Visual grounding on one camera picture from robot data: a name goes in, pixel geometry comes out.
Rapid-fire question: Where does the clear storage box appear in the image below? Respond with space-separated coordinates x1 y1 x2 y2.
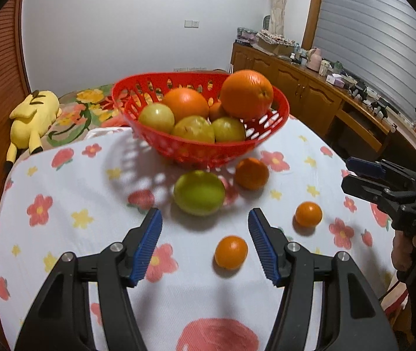
235 27 260 46

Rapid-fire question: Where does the yellow plush toy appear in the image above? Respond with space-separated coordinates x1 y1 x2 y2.
5 90 62 163

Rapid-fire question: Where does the white floral tablecloth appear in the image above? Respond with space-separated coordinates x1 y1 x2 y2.
0 117 409 351

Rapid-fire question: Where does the yellow-green round fruit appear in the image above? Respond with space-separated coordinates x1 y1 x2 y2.
138 103 175 132
211 117 247 143
172 116 216 144

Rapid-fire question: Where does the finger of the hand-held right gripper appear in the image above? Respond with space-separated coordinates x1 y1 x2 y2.
341 175 401 213
346 156 416 188

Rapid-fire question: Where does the green round fruit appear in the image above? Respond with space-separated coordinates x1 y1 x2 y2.
173 170 226 216

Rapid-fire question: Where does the black desk gadget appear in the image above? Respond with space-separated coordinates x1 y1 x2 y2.
350 82 368 100

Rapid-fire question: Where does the large orange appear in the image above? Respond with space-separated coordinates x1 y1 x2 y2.
220 69 274 120
161 88 209 121

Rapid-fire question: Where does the wooden window frame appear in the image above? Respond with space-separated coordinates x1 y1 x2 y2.
301 0 326 50

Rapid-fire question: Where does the cardboard box with cloths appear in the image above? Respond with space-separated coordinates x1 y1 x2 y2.
257 31 296 56

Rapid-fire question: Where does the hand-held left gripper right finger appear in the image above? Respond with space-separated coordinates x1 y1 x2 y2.
248 208 400 351

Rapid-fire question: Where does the grey window blind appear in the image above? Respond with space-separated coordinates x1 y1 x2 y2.
308 0 416 121

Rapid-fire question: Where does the red perforated plastic basket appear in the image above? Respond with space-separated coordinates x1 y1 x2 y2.
112 72 291 166

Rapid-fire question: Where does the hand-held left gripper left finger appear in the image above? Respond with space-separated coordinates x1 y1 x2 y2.
14 208 163 351

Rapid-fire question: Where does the small tangerine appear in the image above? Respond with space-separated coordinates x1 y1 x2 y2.
295 201 323 227
214 236 248 269
234 157 270 191
208 102 227 121

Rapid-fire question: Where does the light patterned curtain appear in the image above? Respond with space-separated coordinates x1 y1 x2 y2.
268 0 292 34

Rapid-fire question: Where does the wooden sideboard cabinet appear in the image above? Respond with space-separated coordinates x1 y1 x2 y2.
231 42 416 158

